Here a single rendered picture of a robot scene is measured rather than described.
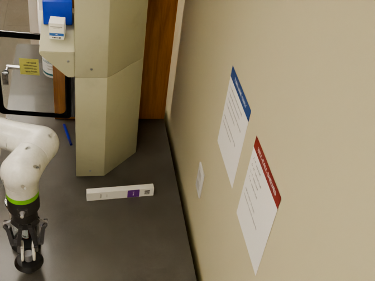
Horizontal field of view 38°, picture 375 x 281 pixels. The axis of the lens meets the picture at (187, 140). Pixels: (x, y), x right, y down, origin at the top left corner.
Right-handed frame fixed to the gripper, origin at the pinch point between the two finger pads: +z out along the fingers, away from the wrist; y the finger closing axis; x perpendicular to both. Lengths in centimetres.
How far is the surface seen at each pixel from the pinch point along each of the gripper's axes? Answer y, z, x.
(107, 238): 26.0, 10.7, 12.5
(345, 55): 58, -102, -45
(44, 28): 5, -46, 60
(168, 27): 53, -36, 82
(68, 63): 13, -42, 45
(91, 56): 21, -45, 45
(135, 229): 36.3, 10.6, 16.1
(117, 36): 29, -51, 48
